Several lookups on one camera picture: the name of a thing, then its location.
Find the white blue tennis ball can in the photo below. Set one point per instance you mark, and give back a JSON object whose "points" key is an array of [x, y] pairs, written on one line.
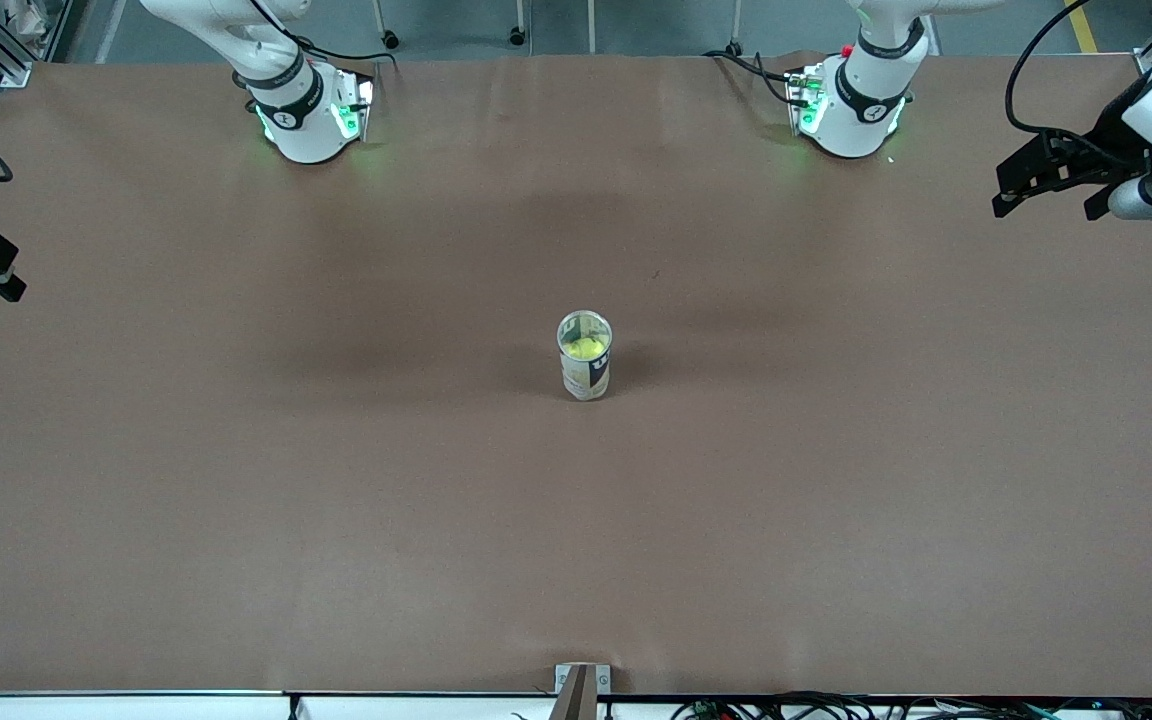
{"points": [[586, 382]]}

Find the large table cover mat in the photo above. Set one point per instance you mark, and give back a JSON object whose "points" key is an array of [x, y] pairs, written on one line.
{"points": [[576, 550]]}

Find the metal stand leg with caster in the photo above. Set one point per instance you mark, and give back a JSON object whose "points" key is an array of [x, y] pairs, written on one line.
{"points": [[735, 46], [518, 38], [391, 40]]}

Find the yellow-green tennis ball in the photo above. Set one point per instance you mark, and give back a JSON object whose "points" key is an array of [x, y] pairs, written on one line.
{"points": [[588, 349]]}

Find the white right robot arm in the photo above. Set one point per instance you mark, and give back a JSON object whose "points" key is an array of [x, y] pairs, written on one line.
{"points": [[306, 125]]}

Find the thin metal stand pole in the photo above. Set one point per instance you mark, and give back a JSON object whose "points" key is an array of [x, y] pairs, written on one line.
{"points": [[592, 30]]}

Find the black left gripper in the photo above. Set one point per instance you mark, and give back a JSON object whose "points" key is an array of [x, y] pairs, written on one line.
{"points": [[1108, 143]]}

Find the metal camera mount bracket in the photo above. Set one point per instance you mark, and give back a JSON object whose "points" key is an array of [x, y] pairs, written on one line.
{"points": [[581, 690]]}

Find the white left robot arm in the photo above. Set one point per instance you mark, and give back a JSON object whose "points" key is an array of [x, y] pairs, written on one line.
{"points": [[851, 120]]}

